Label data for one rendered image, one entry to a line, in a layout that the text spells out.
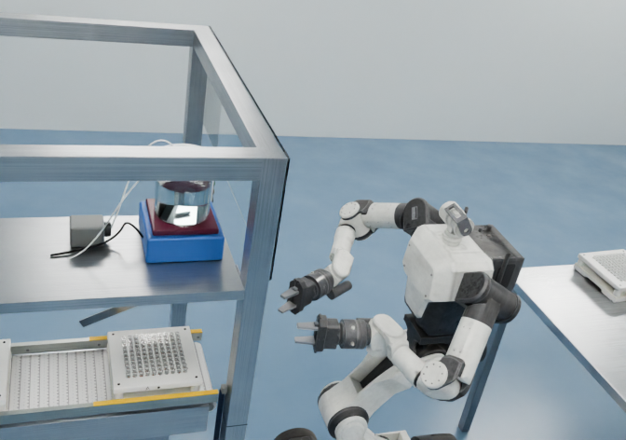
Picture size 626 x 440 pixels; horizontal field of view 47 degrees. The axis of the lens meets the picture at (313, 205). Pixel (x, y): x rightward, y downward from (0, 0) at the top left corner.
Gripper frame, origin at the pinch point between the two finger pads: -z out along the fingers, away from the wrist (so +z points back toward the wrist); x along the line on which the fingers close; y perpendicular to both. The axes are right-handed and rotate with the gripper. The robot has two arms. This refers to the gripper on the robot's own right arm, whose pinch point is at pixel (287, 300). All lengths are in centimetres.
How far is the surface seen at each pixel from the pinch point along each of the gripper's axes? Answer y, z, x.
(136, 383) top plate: 8, -52, 9
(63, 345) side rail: 38, -55, 14
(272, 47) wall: 243, 254, 26
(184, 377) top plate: 1.5, -39.8, 9.3
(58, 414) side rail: 16, -71, 14
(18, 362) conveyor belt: 42, -67, 16
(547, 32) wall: 116, 449, -2
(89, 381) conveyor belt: 23, -56, 16
